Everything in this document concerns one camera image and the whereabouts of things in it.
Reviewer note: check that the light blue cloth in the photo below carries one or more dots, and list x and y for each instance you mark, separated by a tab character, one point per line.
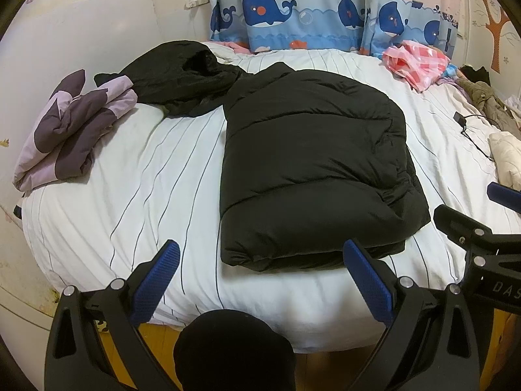
449	71

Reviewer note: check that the olive coat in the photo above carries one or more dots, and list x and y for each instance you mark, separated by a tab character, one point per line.
484	97

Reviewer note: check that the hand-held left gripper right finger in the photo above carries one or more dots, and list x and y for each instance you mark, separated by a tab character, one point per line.
368	281

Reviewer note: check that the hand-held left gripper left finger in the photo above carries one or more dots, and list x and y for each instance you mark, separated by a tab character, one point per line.
156	281

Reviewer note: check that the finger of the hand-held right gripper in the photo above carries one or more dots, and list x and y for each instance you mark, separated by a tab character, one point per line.
504	192
460	224

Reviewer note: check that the cream cloth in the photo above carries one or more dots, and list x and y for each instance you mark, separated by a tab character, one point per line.
506	154

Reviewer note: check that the black puffer jacket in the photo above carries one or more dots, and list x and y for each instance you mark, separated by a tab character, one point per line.
309	150

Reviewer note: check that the pink checkered cloth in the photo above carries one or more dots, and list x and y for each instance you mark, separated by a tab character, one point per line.
415	63

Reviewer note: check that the white striped bed sheet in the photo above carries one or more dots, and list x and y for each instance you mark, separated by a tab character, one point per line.
163	179

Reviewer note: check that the tree wall sticker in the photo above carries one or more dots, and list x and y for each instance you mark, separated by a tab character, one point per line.
496	36

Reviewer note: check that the small black cloth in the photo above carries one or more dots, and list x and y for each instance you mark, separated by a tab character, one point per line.
476	74

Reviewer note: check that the pink blanket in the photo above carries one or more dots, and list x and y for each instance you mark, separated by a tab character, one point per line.
228	45

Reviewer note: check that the black hooded jacket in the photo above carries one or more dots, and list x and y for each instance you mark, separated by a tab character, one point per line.
171	77

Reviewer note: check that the whale print curtain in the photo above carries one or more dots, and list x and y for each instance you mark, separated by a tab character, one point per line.
276	12

